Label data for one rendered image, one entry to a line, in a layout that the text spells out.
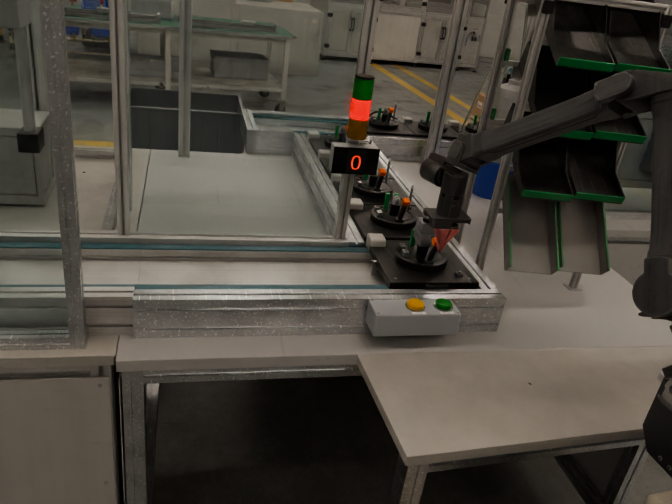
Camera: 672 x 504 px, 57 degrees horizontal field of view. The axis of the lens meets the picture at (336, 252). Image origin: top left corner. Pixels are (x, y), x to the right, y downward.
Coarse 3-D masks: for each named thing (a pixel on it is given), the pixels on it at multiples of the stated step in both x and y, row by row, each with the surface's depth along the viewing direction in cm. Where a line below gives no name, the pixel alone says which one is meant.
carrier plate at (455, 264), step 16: (400, 240) 174; (384, 256) 163; (448, 256) 168; (384, 272) 155; (400, 272) 156; (416, 272) 157; (448, 272) 160; (464, 272) 161; (400, 288) 152; (416, 288) 153; (448, 288) 155; (464, 288) 157
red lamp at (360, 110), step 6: (354, 102) 151; (360, 102) 150; (366, 102) 151; (354, 108) 152; (360, 108) 151; (366, 108) 151; (354, 114) 152; (360, 114) 152; (366, 114) 152; (360, 120) 153
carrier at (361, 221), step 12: (360, 204) 190; (384, 204) 188; (396, 204) 183; (360, 216) 186; (372, 216) 183; (384, 216) 183; (396, 216) 184; (408, 216) 185; (420, 216) 192; (360, 228) 178; (372, 228) 179; (384, 228) 180; (396, 228) 180; (408, 228) 181
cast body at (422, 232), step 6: (426, 216) 159; (420, 222) 158; (426, 222) 158; (420, 228) 158; (426, 228) 158; (432, 228) 158; (414, 234) 163; (420, 234) 158; (426, 234) 159; (432, 234) 159; (420, 240) 158; (426, 240) 158; (420, 246) 158; (426, 246) 159
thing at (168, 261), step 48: (144, 240) 158; (192, 240) 161; (240, 240) 164; (288, 240) 167; (336, 240) 171; (144, 288) 139; (192, 288) 141; (240, 288) 144; (288, 288) 147; (336, 288) 150; (384, 288) 153
